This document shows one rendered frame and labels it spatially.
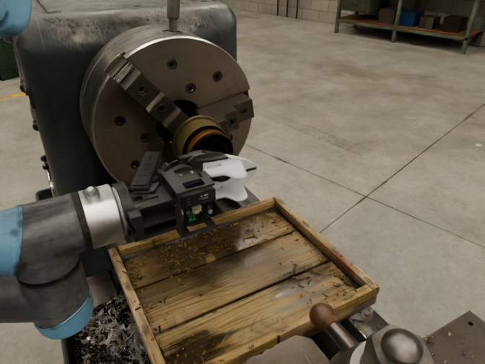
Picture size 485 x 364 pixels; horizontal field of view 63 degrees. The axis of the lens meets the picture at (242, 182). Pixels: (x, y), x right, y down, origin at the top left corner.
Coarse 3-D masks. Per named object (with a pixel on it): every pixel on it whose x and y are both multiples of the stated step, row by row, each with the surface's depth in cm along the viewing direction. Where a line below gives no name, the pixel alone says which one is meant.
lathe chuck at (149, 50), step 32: (160, 32) 69; (96, 64) 70; (160, 64) 67; (192, 64) 70; (224, 64) 73; (96, 96) 65; (128, 96) 67; (192, 96) 73; (224, 96) 76; (96, 128) 67; (128, 128) 69; (128, 160) 72
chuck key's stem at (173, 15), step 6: (168, 0) 67; (174, 0) 67; (168, 6) 67; (174, 6) 67; (168, 12) 68; (174, 12) 67; (168, 18) 69; (174, 18) 68; (174, 24) 69; (174, 30) 69
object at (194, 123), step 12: (192, 120) 65; (204, 120) 65; (180, 132) 65; (192, 132) 63; (204, 132) 62; (216, 132) 62; (180, 144) 64; (192, 144) 62; (204, 144) 61; (216, 144) 68; (228, 144) 64
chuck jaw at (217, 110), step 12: (240, 96) 76; (192, 108) 76; (204, 108) 74; (216, 108) 73; (228, 108) 72; (240, 108) 74; (252, 108) 75; (216, 120) 69; (228, 120) 72; (240, 120) 75; (228, 132) 70
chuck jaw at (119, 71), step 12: (120, 60) 66; (108, 72) 66; (120, 72) 64; (132, 72) 64; (120, 84) 64; (132, 84) 62; (144, 84) 63; (132, 96) 63; (144, 96) 64; (156, 96) 65; (156, 108) 64; (168, 108) 65; (168, 120) 65; (180, 120) 65
